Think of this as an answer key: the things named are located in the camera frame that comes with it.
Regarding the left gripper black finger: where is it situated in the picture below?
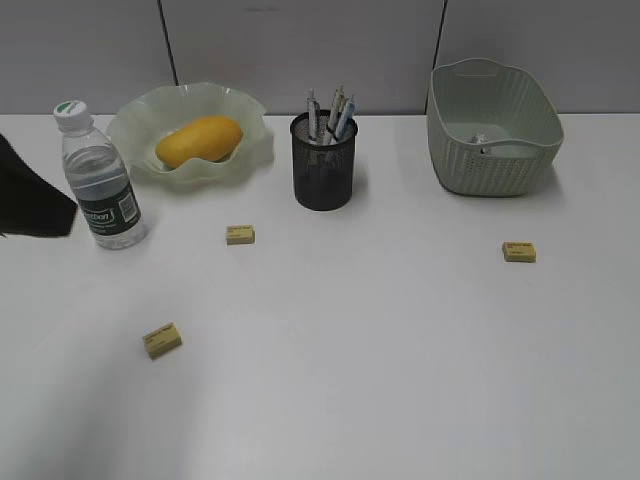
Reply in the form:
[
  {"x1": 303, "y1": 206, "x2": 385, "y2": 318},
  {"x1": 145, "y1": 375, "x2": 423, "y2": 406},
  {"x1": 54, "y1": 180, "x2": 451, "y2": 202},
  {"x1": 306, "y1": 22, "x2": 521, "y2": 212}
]
[{"x1": 0, "y1": 136, "x2": 78, "y2": 238}]

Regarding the clear water bottle green label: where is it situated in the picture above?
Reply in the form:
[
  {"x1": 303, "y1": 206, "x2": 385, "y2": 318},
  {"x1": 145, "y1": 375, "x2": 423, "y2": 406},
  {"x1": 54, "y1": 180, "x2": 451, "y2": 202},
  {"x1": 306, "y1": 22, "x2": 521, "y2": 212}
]
[{"x1": 53, "y1": 100, "x2": 147, "y2": 250}]

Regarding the yellow eraser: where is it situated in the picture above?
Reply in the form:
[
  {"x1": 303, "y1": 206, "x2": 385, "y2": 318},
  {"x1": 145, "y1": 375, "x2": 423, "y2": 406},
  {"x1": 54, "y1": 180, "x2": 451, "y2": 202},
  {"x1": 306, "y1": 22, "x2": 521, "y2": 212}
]
[
  {"x1": 502, "y1": 242, "x2": 537, "y2": 263},
  {"x1": 143, "y1": 322, "x2": 183, "y2": 360},
  {"x1": 225, "y1": 225, "x2": 256, "y2": 245}
]

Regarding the yellow mango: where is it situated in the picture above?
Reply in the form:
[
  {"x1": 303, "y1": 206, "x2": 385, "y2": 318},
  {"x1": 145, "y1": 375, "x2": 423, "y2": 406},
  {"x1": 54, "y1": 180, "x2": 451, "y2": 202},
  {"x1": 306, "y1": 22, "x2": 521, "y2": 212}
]
[{"x1": 155, "y1": 116, "x2": 244, "y2": 169}]

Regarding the grey grip white pen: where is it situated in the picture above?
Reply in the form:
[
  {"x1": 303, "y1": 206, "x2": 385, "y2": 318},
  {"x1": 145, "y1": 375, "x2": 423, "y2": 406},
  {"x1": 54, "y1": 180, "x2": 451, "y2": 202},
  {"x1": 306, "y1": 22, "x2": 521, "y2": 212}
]
[{"x1": 306, "y1": 88, "x2": 319, "y2": 145}]

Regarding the beige grip white pen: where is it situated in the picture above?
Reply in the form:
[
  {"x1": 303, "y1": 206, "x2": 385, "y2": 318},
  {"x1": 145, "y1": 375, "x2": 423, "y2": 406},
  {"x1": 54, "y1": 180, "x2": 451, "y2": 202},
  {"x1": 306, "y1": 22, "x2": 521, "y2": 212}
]
[{"x1": 322, "y1": 85, "x2": 345, "y2": 146}]

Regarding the blue grip white pen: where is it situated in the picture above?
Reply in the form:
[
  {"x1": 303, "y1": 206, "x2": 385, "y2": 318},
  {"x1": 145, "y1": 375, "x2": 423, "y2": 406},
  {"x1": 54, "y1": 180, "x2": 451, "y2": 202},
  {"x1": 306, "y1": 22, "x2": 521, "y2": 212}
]
[{"x1": 332, "y1": 95, "x2": 355, "y2": 144}]

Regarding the waste paper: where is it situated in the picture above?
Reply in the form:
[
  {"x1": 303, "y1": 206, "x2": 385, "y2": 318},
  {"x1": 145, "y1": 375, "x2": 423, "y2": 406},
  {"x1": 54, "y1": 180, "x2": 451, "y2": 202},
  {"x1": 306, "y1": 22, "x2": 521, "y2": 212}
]
[{"x1": 469, "y1": 133, "x2": 490, "y2": 145}]

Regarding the pale green wavy glass plate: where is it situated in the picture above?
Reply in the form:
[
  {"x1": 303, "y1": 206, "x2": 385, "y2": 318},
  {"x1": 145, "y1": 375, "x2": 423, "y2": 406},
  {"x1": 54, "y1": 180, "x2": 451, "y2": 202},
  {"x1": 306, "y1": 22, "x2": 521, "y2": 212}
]
[{"x1": 107, "y1": 82, "x2": 274, "y2": 187}]

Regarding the black mesh pen holder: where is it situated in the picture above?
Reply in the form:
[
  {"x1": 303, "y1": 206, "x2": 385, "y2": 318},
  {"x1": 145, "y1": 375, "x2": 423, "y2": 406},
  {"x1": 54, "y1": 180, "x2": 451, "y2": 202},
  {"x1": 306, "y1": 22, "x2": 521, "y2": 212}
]
[{"x1": 290, "y1": 113, "x2": 358, "y2": 211}]

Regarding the pale green woven basket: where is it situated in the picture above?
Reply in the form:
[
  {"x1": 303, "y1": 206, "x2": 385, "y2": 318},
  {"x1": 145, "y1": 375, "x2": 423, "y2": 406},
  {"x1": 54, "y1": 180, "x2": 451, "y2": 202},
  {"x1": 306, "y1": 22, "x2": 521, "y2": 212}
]
[{"x1": 427, "y1": 58, "x2": 564, "y2": 197}]

